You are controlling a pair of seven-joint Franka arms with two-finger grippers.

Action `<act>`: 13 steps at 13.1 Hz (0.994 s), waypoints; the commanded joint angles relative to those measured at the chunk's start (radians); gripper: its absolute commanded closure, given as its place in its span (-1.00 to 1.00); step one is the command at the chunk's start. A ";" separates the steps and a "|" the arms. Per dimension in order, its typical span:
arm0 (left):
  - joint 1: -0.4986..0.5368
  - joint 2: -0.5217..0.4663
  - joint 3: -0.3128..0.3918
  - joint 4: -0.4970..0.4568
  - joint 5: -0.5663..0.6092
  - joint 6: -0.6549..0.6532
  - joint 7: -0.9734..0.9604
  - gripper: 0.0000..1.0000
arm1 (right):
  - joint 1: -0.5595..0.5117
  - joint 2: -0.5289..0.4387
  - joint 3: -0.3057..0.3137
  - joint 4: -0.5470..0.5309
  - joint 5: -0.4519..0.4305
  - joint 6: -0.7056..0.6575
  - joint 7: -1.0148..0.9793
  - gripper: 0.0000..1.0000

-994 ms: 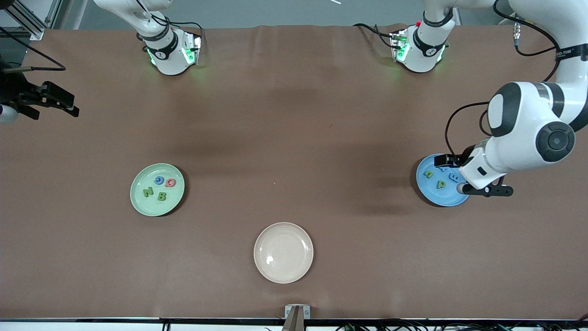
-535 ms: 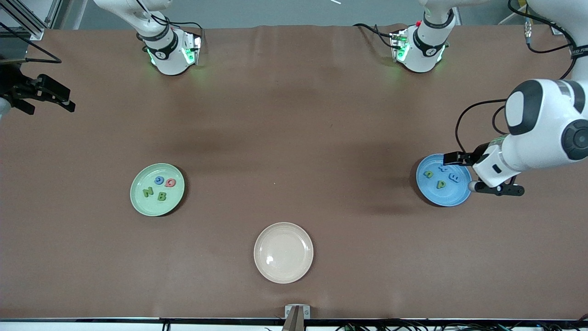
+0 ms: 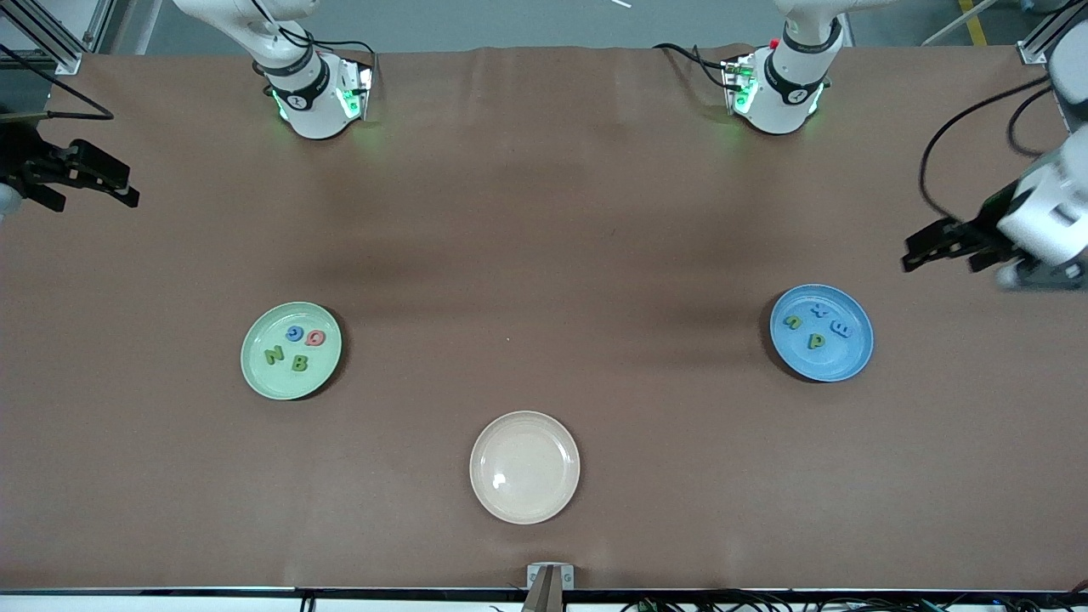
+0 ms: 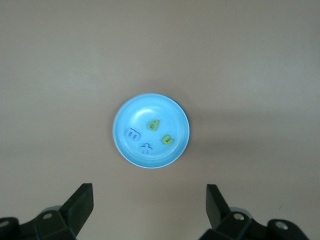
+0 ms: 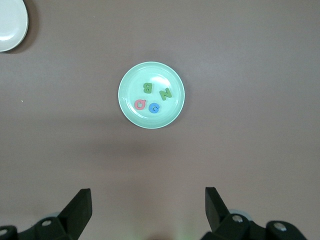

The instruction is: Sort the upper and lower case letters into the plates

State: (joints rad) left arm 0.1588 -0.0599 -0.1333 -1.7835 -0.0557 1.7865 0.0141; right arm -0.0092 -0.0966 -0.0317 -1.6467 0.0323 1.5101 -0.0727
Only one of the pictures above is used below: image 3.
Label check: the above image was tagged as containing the blue plate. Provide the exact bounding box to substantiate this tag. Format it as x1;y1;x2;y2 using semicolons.
769;284;875;383

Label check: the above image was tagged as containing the light green plate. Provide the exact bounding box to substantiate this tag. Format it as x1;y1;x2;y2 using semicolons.
241;302;343;401

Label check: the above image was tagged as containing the brown table cover sheet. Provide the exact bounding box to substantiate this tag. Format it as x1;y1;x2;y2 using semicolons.
0;42;1088;593

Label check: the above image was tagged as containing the beige plate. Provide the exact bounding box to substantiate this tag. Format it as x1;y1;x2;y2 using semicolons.
469;411;581;525

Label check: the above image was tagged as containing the aluminium frame profile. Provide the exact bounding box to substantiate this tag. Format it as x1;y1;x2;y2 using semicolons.
1017;0;1088;65
0;0;116;76

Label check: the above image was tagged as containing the black base power cable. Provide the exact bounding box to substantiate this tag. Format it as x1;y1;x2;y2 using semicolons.
280;24;377;59
653;42;739;90

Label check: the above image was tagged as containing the white table front rail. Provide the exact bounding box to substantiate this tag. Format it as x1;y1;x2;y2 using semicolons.
0;592;1088;612

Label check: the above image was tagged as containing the aluminium camera post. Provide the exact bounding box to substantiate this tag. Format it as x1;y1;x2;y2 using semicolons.
520;568;568;612

